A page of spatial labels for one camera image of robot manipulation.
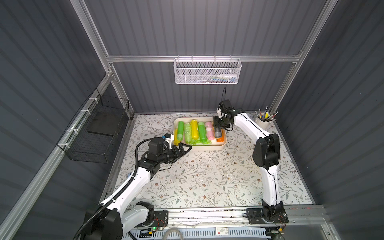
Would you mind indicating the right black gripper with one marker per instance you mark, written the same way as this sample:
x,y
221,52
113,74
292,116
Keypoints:
x,y
220,120

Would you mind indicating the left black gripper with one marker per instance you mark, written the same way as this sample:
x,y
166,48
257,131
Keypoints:
x,y
176,152

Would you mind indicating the yellow roll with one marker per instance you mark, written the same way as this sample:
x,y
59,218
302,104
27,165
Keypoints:
x,y
176,141
194,129

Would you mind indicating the dark green roll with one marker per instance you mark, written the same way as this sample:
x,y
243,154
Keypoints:
x,y
202,132
180,131

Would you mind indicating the grey trash bag roll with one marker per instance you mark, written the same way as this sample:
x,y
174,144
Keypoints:
x,y
217,133

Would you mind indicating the pink roll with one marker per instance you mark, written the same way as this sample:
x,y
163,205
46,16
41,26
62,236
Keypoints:
x,y
210,131

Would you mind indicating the light green roll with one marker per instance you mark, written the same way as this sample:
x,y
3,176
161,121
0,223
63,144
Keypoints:
x,y
188,133

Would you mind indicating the orange trash bag roll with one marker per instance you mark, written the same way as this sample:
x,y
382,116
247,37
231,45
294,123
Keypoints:
x,y
220,140

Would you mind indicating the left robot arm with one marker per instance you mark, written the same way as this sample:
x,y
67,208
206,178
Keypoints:
x,y
110,220

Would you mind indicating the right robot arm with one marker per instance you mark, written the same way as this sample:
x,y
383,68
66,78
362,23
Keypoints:
x,y
266,156

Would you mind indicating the white plastic storage box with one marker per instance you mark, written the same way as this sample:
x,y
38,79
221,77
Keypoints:
x,y
216,146

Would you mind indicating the white pen cup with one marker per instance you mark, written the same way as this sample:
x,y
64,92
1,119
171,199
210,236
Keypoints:
x,y
262,124

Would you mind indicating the floral table mat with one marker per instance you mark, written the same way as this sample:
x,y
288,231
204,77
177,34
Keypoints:
x,y
202,179

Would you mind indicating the white wire wall basket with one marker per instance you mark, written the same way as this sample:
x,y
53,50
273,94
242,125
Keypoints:
x,y
207,71

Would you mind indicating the black wire side basket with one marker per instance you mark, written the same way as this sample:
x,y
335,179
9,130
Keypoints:
x,y
97,136

